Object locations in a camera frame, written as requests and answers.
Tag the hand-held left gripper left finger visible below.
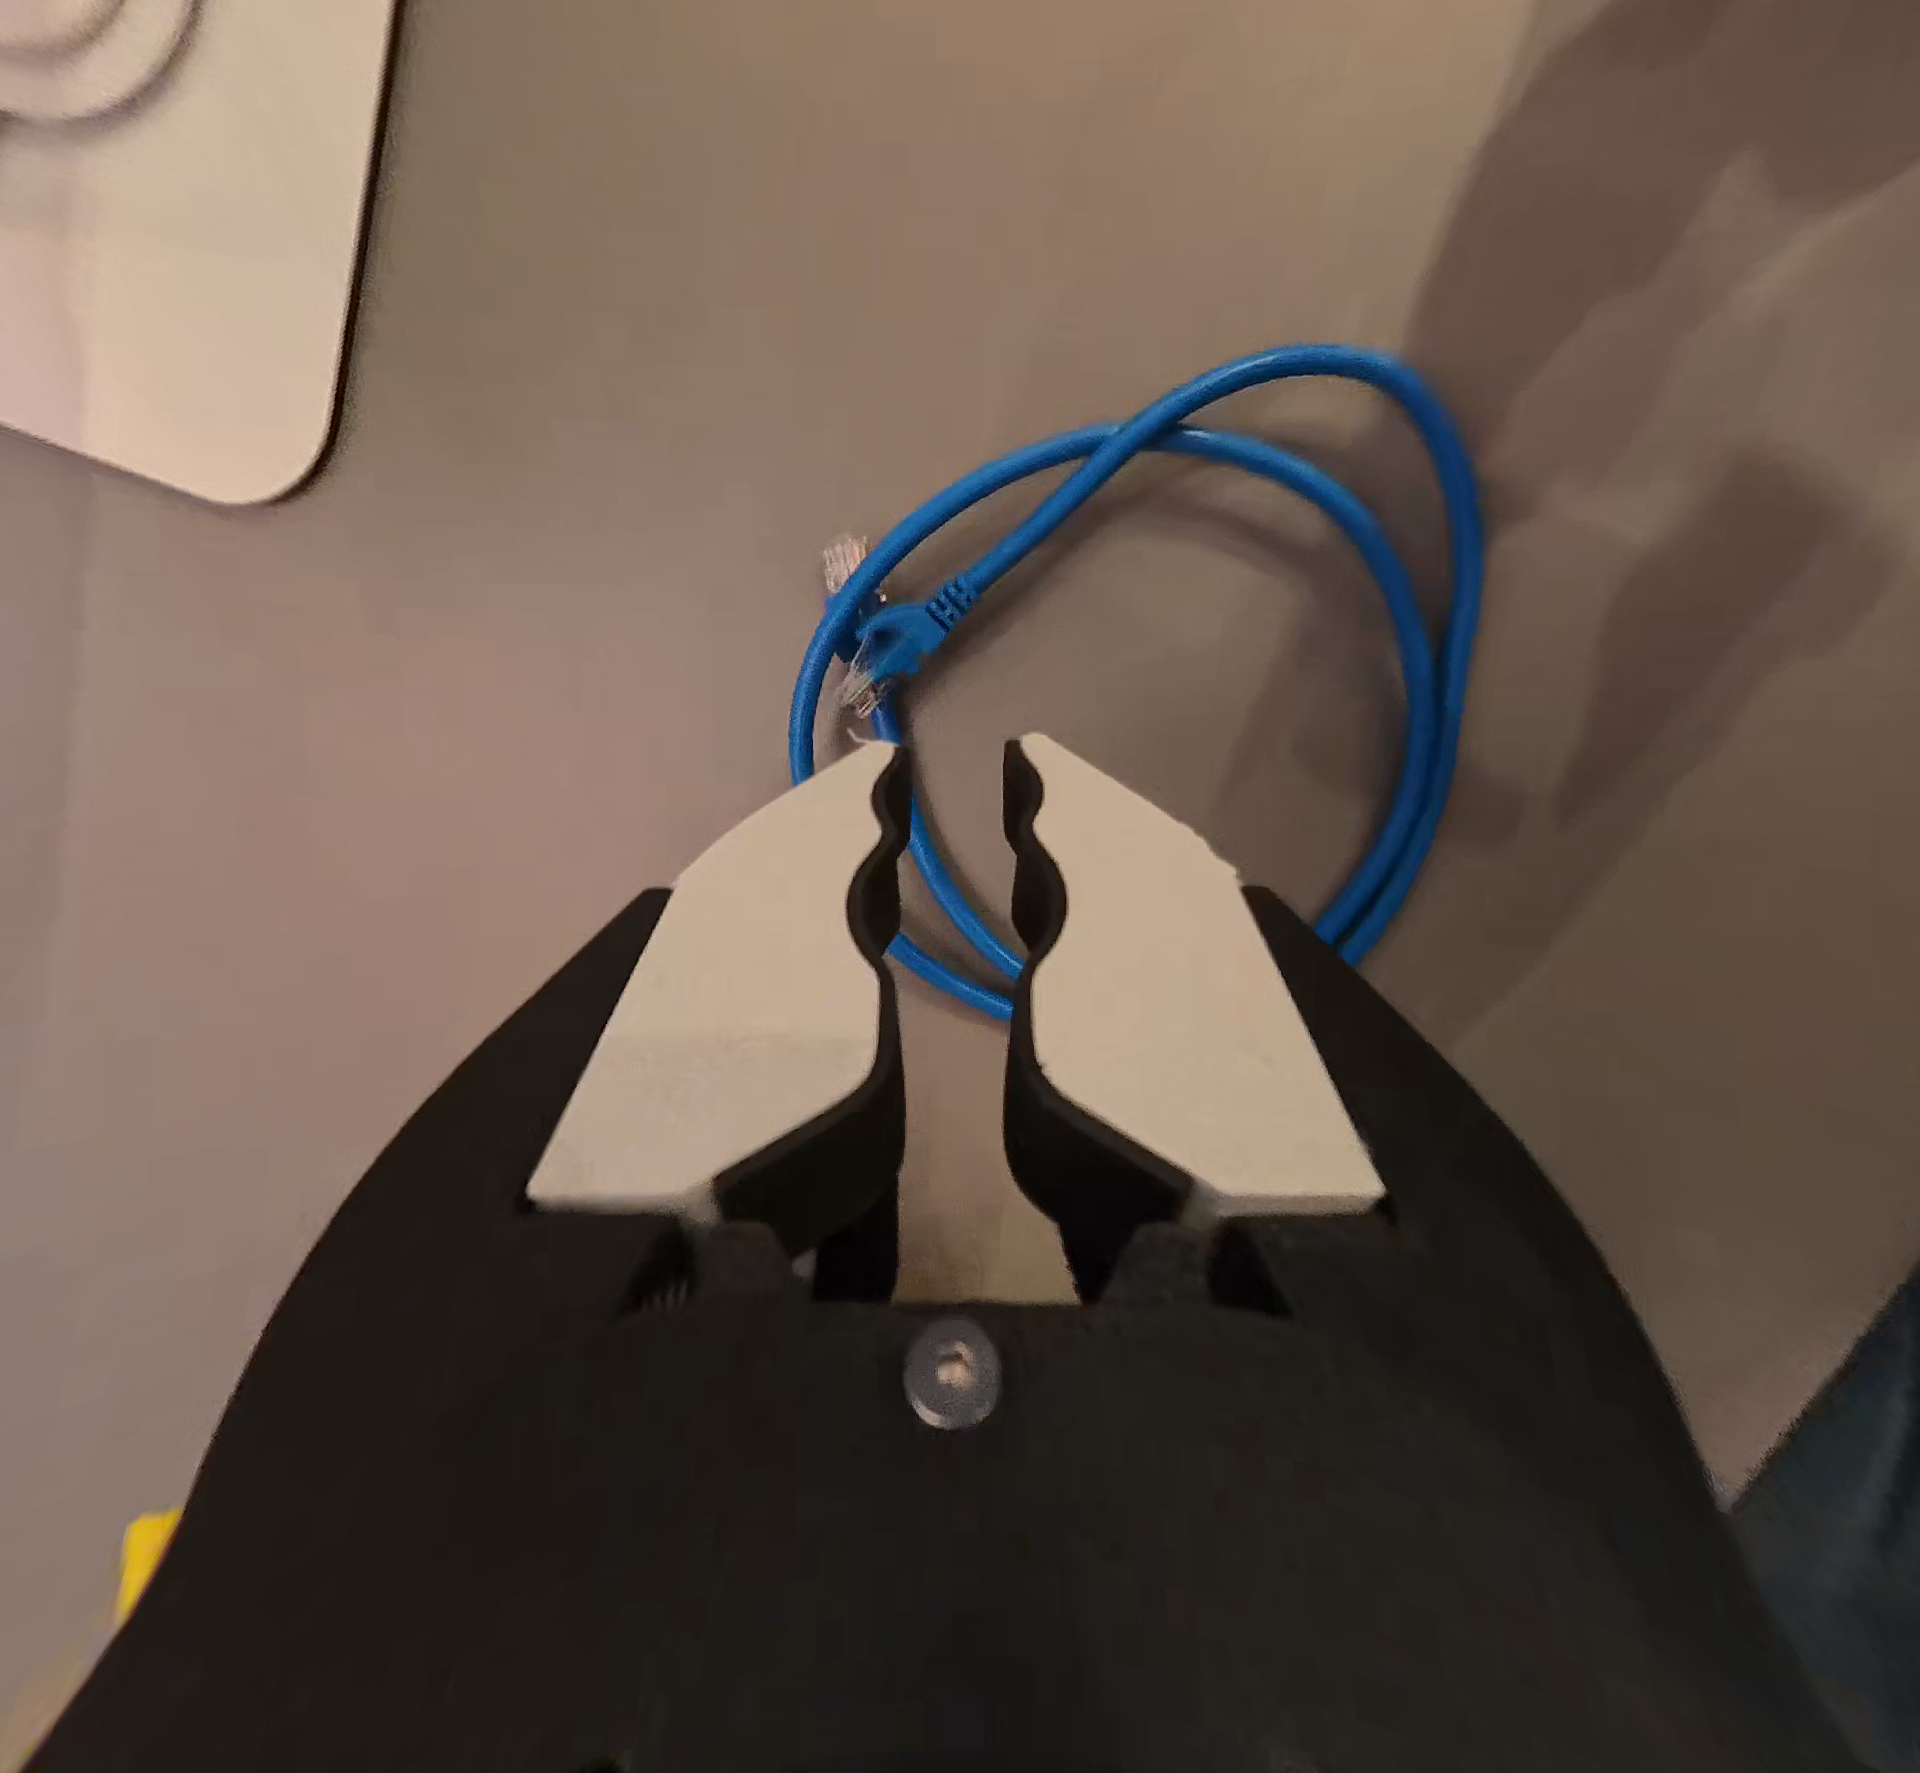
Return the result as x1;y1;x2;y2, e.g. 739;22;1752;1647
525;742;914;1308

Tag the blue ethernet cable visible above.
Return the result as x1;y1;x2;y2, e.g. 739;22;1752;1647
791;345;1488;1022

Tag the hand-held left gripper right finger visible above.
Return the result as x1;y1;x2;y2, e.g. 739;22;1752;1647
1004;734;1389;1308

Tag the person's leg in jeans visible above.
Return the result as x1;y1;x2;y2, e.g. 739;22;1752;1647
1727;1263;1920;1773

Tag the yellow plastic bin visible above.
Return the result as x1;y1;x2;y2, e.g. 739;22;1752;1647
116;1504;187;1626

